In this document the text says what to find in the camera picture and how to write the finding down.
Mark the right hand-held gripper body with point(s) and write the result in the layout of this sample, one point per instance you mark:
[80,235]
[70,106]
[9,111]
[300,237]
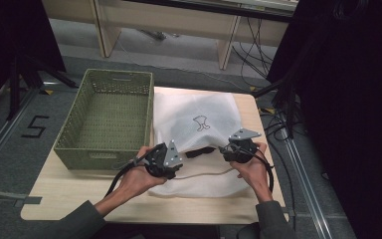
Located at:
[243,149]

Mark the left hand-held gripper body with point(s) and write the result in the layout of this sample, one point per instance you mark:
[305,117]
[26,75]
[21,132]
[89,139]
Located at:
[160,159]

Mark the black cloth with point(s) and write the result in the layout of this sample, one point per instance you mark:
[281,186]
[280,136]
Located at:
[200,152]

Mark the white mesh laundry bag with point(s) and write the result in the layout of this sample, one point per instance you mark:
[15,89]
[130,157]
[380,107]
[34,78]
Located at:
[185,116]

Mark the green woven basket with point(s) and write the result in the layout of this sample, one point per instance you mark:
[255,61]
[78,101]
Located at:
[109,122]

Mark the person's right hand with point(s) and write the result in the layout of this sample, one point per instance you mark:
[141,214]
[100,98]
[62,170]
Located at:
[255,172]

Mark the person's left hand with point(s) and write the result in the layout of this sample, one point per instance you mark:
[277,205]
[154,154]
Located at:
[137,179]

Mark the person's dark clothing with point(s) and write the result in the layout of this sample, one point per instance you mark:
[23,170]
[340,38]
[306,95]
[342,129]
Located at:
[165,232]

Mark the black curtain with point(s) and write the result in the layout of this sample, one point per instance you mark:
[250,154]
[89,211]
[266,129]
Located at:
[16,30]
[351,99]

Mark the grey tape strip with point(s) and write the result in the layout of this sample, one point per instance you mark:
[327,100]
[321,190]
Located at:
[10,197]

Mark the black tripod stand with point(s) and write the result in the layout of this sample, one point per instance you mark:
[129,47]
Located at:
[15,86]

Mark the metal floor rail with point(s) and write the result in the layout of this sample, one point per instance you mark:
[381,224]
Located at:
[3,132]
[306,189]

